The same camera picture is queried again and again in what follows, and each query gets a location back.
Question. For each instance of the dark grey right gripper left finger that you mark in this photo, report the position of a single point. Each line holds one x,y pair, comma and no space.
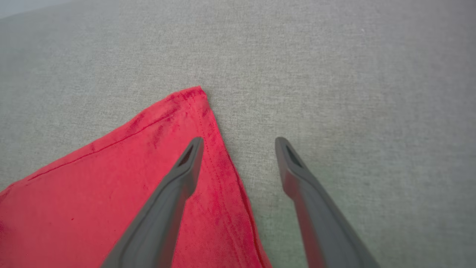
156,223

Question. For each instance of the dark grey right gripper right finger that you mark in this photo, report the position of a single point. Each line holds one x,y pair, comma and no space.
323,230

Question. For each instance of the red garment with white trim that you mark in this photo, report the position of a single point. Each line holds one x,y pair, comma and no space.
93,193

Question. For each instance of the grey fabric sofa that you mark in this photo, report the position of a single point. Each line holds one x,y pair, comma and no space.
334,74

